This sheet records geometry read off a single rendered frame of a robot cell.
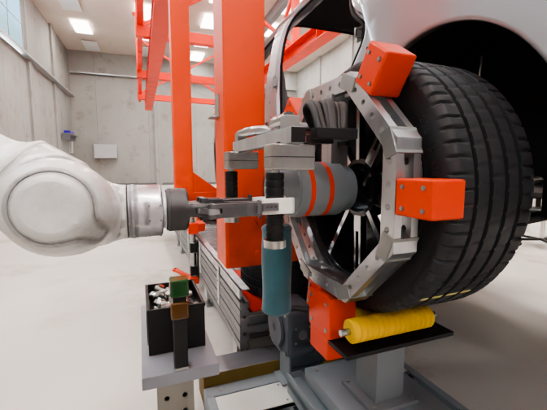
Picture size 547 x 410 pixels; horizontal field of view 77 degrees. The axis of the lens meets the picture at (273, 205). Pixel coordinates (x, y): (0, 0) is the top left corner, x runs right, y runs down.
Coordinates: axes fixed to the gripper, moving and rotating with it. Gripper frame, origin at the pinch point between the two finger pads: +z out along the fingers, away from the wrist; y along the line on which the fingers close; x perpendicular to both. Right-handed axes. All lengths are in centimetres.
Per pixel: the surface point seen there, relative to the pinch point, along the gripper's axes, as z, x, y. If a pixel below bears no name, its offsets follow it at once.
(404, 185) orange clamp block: 20.7, 4.0, 12.3
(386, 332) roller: 30.2, -32.6, -2.2
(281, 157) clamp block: 0.6, 9.1, 2.5
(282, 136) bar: 1.8, 13.3, 0.0
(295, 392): 23, -70, -38
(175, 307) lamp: -18.0, -23.0, -13.0
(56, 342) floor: -68, -83, -137
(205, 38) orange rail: 102, 251, -611
